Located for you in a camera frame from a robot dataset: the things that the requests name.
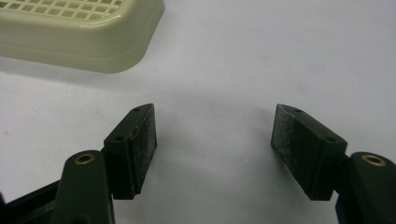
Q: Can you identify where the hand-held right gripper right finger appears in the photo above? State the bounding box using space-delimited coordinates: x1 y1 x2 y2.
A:
270 104 348 202

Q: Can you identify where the pale green plastic drain tray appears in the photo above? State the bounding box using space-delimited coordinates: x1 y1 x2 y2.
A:
0 0 166 75

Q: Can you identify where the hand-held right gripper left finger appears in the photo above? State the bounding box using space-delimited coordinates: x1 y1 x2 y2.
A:
103 103 158 201

